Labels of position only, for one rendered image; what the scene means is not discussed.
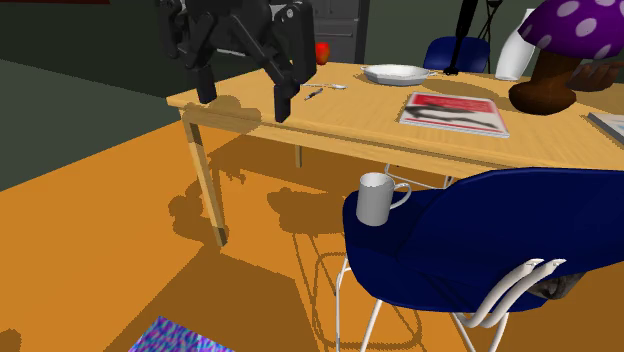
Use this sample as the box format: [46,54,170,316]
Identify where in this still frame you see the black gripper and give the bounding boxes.
[156,0,319,124]

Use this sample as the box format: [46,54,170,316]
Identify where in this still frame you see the dark grey cabinet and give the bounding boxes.
[309,0,372,65]

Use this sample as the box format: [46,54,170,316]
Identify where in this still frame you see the light wooden table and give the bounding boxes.
[165,60,624,248]

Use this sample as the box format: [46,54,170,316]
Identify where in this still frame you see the grey mug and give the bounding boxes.
[355,171,413,228]

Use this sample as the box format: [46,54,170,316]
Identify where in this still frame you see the small blue chair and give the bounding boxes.
[421,36,492,74]

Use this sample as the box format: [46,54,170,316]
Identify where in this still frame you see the red and white book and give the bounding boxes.
[398,91,511,140]

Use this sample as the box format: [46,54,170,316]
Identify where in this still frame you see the black tripod stand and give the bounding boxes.
[443,0,506,77]

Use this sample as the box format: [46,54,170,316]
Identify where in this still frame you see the white vase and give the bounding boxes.
[494,8,537,82]

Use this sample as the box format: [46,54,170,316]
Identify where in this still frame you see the purple patterned robot stand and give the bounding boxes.
[127,315,235,352]

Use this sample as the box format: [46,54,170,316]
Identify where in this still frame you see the large blue chair white legs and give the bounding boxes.
[335,167,624,352]

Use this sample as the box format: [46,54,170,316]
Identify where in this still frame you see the purple spotted mushroom lamp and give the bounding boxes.
[508,0,624,116]

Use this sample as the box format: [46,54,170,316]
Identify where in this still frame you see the brown curved figure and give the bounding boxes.
[565,60,624,93]

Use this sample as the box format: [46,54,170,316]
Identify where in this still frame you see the grey blue book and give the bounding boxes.
[586,111,624,147]

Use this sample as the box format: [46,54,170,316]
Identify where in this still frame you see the white pan with handles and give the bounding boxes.
[360,64,438,87]

